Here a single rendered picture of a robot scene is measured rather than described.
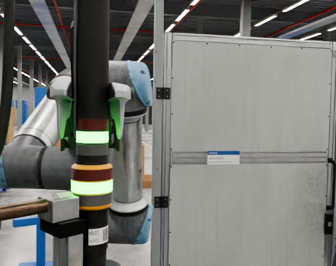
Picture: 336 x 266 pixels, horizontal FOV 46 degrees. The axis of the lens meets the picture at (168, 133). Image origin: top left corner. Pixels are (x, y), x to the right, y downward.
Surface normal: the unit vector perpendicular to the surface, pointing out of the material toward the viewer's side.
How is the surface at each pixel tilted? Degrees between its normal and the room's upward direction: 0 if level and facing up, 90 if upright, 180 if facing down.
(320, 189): 90
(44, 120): 36
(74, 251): 90
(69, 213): 90
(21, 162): 71
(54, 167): 79
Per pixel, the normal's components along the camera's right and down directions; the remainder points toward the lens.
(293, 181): 0.19, 0.06
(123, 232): -0.04, 0.33
